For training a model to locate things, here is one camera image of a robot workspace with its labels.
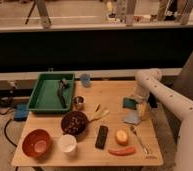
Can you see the white cup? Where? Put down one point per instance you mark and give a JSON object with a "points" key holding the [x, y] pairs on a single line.
{"points": [[67, 144]]}

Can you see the orange carrot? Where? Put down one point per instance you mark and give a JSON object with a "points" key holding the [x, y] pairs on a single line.
{"points": [[122, 152]]}

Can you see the small metal cup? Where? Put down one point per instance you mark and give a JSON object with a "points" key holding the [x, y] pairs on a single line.
{"points": [[78, 102]]}

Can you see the red bowl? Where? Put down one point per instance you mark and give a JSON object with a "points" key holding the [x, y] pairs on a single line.
{"points": [[36, 143]]}

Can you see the teal green sponge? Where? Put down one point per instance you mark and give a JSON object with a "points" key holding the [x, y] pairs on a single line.
{"points": [[129, 103]]}

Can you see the black brush in tray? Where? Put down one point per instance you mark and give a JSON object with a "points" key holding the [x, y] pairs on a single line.
{"points": [[63, 84]]}

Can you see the metal fork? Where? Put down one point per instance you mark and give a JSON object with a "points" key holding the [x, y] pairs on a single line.
{"points": [[133, 130]]}

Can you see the green plastic tray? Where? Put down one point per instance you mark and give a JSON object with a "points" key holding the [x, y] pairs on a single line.
{"points": [[44, 97]]}

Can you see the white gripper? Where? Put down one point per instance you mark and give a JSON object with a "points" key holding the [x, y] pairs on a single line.
{"points": [[141, 95]]}

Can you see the dark bowl with food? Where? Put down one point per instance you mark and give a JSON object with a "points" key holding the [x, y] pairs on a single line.
{"points": [[74, 123]]}

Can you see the blue cup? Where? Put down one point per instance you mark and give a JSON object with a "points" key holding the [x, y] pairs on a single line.
{"points": [[85, 80]]}

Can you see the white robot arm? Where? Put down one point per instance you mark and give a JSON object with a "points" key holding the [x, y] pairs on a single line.
{"points": [[148, 81]]}

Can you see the blue box on floor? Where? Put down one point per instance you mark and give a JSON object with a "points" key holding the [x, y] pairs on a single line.
{"points": [[21, 112]]}

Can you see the yellow banana peel toy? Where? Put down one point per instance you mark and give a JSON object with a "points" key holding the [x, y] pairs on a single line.
{"points": [[99, 113]]}

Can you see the black remote control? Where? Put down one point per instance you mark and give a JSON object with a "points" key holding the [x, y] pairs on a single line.
{"points": [[101, 137]]}

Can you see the grey blue cloth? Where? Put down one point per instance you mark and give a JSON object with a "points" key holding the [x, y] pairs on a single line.
{"points": [[132, 118]]}

